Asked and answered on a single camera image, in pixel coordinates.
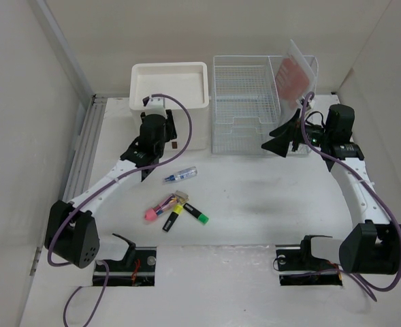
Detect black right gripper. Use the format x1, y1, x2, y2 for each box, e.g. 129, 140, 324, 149
261, 108, 332, 157

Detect red booklet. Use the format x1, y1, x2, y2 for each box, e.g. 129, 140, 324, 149
270, 40, 318, 118

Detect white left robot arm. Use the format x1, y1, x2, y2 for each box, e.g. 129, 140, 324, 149
44, 110, 177, 270

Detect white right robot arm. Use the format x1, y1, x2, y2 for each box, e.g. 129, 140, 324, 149
261, 104, 401, 275

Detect small clear glue bottle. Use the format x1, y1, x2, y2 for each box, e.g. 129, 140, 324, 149
163, 166, 198, 183

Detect white three-drawer storage box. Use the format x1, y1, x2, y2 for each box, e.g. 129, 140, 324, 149
129, 62, 210, 150

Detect yellow cap black highlighter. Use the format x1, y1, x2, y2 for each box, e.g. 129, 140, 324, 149
162, 204, 183, 232

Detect green cap black highlighter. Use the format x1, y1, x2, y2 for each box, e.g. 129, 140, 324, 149
182, 203, 209, 225

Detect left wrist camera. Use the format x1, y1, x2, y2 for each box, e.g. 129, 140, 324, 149
142, 96, 167, 118

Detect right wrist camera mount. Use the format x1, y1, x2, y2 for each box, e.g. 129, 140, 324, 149
300, 97, 315, 116

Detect white wire mesh organizer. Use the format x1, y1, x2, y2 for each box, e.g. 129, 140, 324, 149
210, 55, 304, 156

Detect aluminium frame rail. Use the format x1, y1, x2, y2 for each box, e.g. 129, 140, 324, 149
29, 1, 106, 200

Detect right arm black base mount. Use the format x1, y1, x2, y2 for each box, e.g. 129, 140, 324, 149
274, 235, 342, 286

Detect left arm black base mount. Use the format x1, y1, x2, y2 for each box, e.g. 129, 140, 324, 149
92, 233, 157, 287

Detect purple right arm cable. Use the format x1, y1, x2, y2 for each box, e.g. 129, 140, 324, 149
302, 91, 401, 302

